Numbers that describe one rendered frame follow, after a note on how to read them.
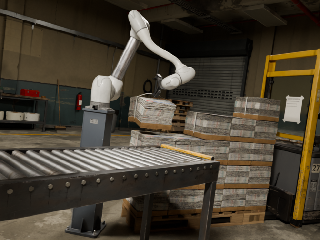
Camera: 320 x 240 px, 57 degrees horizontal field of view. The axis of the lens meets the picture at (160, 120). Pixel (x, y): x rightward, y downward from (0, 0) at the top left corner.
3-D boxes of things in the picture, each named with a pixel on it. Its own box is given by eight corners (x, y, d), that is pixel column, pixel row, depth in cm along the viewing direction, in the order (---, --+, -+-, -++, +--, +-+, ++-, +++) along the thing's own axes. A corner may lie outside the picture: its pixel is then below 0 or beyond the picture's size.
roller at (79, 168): (45, 158, 152) (46, 148, 151) (96, 183, 119) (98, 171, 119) (36, 158, 148) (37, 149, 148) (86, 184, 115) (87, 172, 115)
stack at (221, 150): (120, 215, 279) (130, 129, 275) (219, 210, 329) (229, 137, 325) (134, 234, 244) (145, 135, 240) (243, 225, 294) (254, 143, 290)
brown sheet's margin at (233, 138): (207, 135, 312) (208, 131, 312) (229, 136, 324) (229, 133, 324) (230, 141, 278) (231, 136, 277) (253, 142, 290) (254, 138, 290)
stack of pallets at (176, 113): (167, 136, 1050) (172, 100, 1043) (189, 140, 989) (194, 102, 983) (142, 136, 948) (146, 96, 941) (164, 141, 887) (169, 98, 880)
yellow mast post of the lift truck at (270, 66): (246, 195, 368) (265, 55, 359) (251, 195, 372) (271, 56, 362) (251, 198, 359) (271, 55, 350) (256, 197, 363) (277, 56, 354)
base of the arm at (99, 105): (82, 107, 227) (83, 100, 227) (93, 107, 249) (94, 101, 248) (105, 110, 224) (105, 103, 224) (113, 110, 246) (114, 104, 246)
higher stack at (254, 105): (219, 210, 329) (234, 95, 322) (240, 209, 342) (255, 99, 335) (242, 225, 294) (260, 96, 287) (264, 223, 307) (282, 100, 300)
